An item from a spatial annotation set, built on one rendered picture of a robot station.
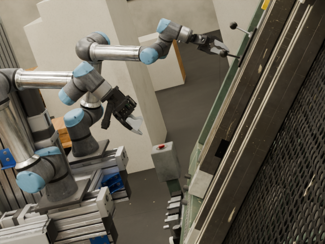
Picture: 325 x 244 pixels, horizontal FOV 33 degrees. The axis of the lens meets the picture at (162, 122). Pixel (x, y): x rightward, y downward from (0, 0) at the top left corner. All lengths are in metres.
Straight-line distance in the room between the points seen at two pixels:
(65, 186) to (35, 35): 4.53
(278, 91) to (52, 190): 1.31
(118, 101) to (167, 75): 5.60
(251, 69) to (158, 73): 5.51
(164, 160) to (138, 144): 2.18
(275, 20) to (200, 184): 0.78
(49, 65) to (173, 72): 1.77
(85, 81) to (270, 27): 0.75
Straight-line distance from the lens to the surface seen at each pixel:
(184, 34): 2.68
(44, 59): 7.01
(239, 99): 2.32
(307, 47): 1.60
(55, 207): 2.57
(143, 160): 5.27
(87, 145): 3.02
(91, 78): 2.13
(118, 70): 5.01
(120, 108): 2.15
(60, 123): 6.64
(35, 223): 2.68
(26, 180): 2.45
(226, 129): 2.37
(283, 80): 1.62
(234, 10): 6.34
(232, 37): 6.40
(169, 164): 3.05
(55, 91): 7.05
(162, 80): 7.78
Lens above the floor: 2.02
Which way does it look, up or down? 18 degrees down
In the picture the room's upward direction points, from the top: 17 degrees counter-clockwise
